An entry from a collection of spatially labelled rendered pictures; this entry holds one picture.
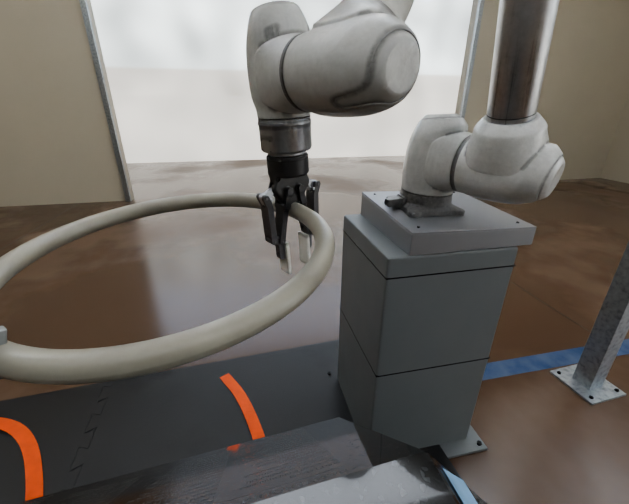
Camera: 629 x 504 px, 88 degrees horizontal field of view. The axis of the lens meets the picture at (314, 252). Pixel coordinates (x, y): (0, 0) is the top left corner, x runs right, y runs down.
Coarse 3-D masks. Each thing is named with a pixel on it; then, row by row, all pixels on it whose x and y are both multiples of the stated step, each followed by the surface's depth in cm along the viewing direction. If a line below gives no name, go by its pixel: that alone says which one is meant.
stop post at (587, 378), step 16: (624, 256) 127; (624, 272) 128; (624, 288) 129; (608, 304) 135; (624, 304) 129; (608, 320) 135; (624, 320) 132; (592, 336) 142; (608, 336) 136; (624, 336) 137; (592, 352) 143; (608, 352) 138; (560, 368) 158; (576, 368) 150; (592, 368) 144; (608, 368) 143; (576, 384) 149; (592, 384) 145; (608, 384) 149; (592, 400) 141
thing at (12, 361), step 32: (96, 224) 60; (320, 224) 52; (32, 256) 50; (320, 256) 42; (0, 288) 44; (288, 288) 36; (224, 320) 32; (256, 320) 33; (0, 352) 29; (32, 352) 29; (64, 352) 29; (96, 352) 29; (128, 352) 29; (160, 352) 29; (192, 352) 30; (64, 384) 29
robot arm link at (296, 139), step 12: (264, 120) 53; (276, 120) 52; (288, 120) 52; (300, 120) 53; (264, 132) 54; (276, 132) 53; (288, 132) 52; (300, 132) 53; (264, 144) 55; (276, 144) 53; (288, 144) 53; (300, 144) 54; (276, 156) 56; (288, 156) 55
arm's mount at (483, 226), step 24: (384, 192) 118; (456, 192) 122; (384, 216) 100; (456, 216) 97; (480, 216) 98; (504, 216) 99; (408, 240) 86; (432, 240) 86; (456, 240) 88; (480, 240) 89; (504, 240) 91; (528, 240) 93
